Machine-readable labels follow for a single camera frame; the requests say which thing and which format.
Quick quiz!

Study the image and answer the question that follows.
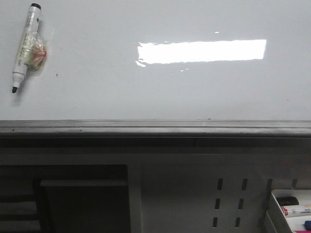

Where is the white black-tipped whiteboard marker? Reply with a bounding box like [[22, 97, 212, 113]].
[[12, 3, 47, 93]]

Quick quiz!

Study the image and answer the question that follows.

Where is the white glossy whiteboard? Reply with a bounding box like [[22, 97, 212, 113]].
[[0, 0, 311, 120]]

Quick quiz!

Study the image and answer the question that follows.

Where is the white slotted pegboard panel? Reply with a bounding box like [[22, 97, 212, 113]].
[[128, 149, 311, 233]]

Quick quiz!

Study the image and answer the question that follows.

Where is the grey aluminium marker tray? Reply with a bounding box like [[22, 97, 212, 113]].
[[0, 119, 311, 138]]

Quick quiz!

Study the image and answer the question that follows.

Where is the black marker in bin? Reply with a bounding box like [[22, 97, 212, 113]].
[[276, 196, 299, 206]]

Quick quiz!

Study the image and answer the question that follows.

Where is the white plastic storage bin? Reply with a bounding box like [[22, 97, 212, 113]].
[[265, 189, 311, 233]]

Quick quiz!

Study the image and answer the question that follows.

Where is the red-capped white marker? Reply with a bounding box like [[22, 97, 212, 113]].
[[280, 204, 311, 217]]

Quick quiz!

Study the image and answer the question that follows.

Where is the blue marker in bin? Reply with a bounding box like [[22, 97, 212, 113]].
[[304, 220, 311, 231]]

